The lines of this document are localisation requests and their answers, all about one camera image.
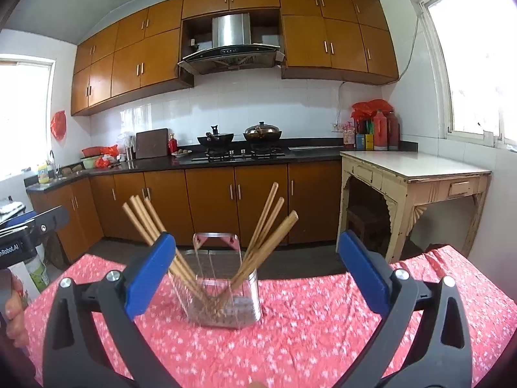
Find lower wooden kitchen cabinets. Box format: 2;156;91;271
27;160;341;262

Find wooden kitchen cabinets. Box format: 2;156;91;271
71;0;399;116
27;160;341;262

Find upper wooden kitchen cabinets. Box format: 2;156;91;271
71;0;399;116

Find person's left hand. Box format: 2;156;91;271
5;274;29;348

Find yellow dish soap bottle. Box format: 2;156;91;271
38;164;50;184

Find red basin on counter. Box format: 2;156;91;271
81;146;102;158

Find red floral tablecloth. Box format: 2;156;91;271
26;246;516;387

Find wooden stool under table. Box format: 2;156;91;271
346;206;390;252

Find brown cutting board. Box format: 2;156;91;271
135;128;169;159

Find cream old wooden table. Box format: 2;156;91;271
337;151;491;263

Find red bottle on counter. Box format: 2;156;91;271
168;133;178;155

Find red oil jug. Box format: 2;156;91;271
373;110;388;151

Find gas stove top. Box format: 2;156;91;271
190;147;286;163

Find lidded dark wok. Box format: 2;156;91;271
243;121;282;145

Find steel range hood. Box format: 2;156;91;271
178;9;285;75

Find red plastic bag on wall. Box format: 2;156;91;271
50;110;67;141

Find wire metal utensil holder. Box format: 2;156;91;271
168;232;261;329

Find black wok with handle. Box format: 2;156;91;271
197;125;234;150

